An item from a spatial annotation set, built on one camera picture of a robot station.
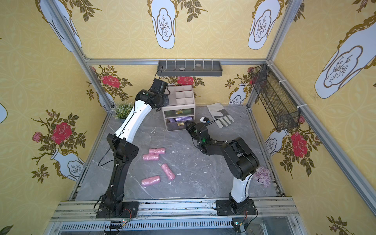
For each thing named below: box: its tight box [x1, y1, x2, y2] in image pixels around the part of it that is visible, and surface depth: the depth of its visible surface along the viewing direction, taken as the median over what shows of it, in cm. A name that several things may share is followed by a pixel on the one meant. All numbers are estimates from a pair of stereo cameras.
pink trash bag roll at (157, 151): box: [148, 147, 166, 155], surface depth 94 cm
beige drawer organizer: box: [162, 84, 196, 132], surface depth 94 cm
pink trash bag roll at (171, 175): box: [160, 163, 176, 181], surface depth 87 cm
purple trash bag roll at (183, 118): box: [175, 116, 193, 122], surface depth 100 cm
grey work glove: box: [206, 102, 235, 129], surface depth 119 cm
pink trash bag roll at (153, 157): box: [142, 153, 161, 162], surface depth 92 cm
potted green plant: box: [115, 102, 135, 120], surface depth 97 cm
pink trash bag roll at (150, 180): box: [141, 175, 161, 188], surface depth 82 cm
